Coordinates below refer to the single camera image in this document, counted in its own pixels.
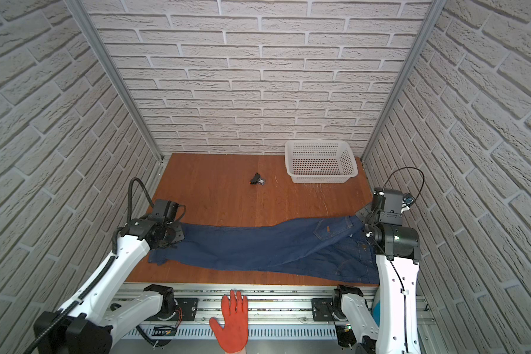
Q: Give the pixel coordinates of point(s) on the small black electronics box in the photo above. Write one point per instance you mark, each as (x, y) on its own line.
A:
(164, 331)

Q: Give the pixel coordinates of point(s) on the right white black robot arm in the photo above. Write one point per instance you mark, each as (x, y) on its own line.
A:
(398, 255)

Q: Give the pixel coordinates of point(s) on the aluminium mounting rail frame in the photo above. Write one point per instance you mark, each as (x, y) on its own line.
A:
(276, 312)

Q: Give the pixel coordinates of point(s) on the black round floor puck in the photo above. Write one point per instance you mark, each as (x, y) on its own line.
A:
(345, 337)

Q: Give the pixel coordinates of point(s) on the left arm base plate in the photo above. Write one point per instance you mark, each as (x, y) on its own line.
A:
(186, 308)

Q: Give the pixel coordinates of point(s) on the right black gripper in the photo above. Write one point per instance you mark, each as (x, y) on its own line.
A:
(364, 214)

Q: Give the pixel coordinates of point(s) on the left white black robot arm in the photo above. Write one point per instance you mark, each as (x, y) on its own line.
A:
(82, 324)

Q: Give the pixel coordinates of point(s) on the dark blue denim trousers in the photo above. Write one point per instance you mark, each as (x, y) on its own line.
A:
(328, 248)

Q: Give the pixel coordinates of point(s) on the blue work glove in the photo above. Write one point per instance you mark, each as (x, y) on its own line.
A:
(376, 311)

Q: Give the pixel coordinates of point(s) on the small black clip object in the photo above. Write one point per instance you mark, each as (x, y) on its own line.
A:
(257, 179)

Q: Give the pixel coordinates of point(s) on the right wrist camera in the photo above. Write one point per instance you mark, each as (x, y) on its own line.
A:
(408, 201)

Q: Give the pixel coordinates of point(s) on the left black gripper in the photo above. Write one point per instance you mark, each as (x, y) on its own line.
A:
(181, 237)

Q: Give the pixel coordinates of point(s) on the white plastic laundry basket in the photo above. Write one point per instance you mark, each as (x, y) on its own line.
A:
(319, 161)

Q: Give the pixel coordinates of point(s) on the red work glove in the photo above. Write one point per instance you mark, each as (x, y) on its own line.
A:
(233, 335)

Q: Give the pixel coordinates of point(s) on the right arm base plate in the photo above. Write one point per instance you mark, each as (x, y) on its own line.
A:
(322, 310)

